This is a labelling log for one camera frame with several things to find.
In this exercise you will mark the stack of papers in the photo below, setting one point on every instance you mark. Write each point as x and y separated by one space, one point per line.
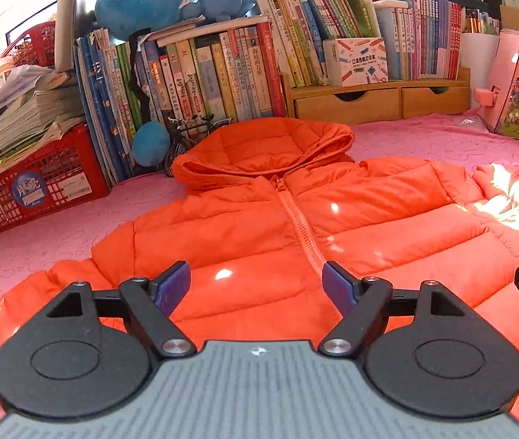
37 106

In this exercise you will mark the wooden desk drawer shelf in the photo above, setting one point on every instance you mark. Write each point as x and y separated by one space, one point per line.
386 101

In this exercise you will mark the red plastic basket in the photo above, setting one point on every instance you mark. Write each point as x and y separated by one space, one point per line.
63 174

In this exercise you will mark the orange puffer jacket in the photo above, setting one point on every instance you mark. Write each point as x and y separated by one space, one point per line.
270 201

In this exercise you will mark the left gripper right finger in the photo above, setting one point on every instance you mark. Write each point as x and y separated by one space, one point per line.
424 350

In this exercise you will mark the triangular pink toy box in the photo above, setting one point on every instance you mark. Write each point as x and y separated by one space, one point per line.
515 86

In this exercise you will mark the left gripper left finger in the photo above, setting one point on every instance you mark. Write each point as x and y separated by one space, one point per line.
89 351

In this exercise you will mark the miniature bicycle model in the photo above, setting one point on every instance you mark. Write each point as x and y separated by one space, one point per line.
185 134

